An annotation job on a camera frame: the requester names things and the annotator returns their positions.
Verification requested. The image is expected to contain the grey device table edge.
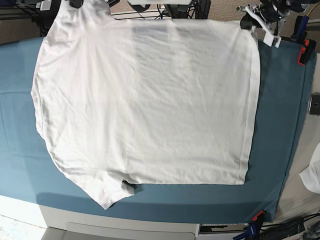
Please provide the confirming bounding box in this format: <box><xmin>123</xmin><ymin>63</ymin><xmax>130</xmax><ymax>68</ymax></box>
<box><xmin>309</xmin><ymin>92</ymin><xmax>320</xmax><ymax>116</ymax></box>

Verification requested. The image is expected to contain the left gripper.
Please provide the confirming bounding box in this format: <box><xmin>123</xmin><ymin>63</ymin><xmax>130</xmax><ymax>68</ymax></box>
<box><xmin>236</xmin><ymin>4</ymin><xmax>287</xmax><ymax>48</ymax></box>

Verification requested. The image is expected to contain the orange black clamp top right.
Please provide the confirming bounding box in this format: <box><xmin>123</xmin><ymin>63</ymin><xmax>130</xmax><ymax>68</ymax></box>
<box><xmin>297</xmin><ymin>39</ymin><xmax>317</xmax><ymax>66</ymax></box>

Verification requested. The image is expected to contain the white cloth right edge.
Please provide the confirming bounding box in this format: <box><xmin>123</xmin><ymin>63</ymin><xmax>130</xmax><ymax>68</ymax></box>
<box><xmin>299</xmin><ymin>144</ymin><xmax>320</xmax><ymax>194</ymax></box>

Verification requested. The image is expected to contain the blue clamp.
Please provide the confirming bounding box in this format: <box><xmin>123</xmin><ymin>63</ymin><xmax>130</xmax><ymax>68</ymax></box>
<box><xmin>232</xmin><ymin>223</ymin><xmax>258</xmax><ymax>240</ymax></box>
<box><xmin>290</xmin><ymin>15</ymin><xmax>309</xmax><ymax>45</ymax></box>

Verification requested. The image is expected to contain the teal table cloth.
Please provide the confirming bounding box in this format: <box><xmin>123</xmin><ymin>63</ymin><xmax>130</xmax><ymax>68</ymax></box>
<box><xmin>0</xmin><ymin>38</ymin><xmax>316</xmax><ymax>224</ymax></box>

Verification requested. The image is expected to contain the white T-shirt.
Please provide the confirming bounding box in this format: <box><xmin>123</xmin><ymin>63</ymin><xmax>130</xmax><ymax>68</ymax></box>
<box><xmin>30</xmin><ymin>0</ymin><xmax>261</xmax><ymax>209</ymax></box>

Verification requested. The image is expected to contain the blue clamp top right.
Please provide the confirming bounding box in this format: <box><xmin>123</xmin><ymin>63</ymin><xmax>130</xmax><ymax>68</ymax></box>
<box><xmin>290</xmin><ymin>15</ymin><xmax>309</xmax><ymax>45</ymax></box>

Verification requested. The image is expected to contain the orange black clamp bottom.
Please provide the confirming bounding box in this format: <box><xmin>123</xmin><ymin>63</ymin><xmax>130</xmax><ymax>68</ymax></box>
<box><xmin>252</xmin><ymin>210</ymin><xmax>266</xmax><ymax>223</ymax></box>

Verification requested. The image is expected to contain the blue clamp bottom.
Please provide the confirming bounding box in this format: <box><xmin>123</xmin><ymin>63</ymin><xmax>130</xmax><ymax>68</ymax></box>
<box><xmin>232</xmin><ymin>223</ymin><xmax>258</xmax><ymax>240</ymax></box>

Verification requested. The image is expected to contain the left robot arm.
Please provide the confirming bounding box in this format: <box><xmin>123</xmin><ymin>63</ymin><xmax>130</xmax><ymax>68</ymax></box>
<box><xmin>237</xmin><ymin>0</ymin><xmax>319</xmax><ymax>48</ymax></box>

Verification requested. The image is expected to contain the orange black clamp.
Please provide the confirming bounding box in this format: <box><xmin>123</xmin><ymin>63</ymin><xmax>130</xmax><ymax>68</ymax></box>
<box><xmin>297</xmin><ymin>39</ymin><xmax>317</xmax><ymax>66</ymax></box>
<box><xmin>252</xmin><ymin>210</ymin><xmax>266</xmax><ymax>223</ymax></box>

